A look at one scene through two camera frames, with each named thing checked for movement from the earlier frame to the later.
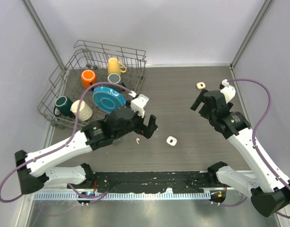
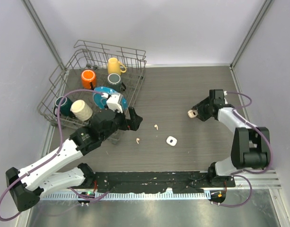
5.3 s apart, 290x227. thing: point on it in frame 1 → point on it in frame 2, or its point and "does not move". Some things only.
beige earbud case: [200, 85] → [192, 113]
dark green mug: [64, 103] does not move
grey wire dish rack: [92, 83] does not move
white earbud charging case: [171, 141] does not move
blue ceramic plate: [108, 99] does not move
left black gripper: [146, 130] → [133, 123]
